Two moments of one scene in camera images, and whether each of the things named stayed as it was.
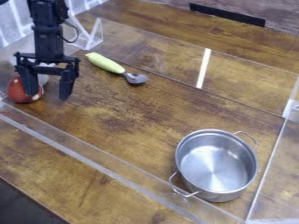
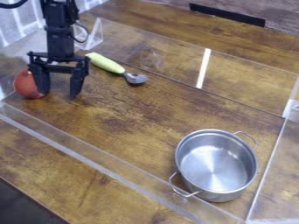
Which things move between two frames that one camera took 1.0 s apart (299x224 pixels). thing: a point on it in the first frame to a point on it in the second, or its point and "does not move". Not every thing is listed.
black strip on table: (228, 14) does not move
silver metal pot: (216, 164) does not move
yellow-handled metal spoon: (108, 65) does not move
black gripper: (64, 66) to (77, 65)
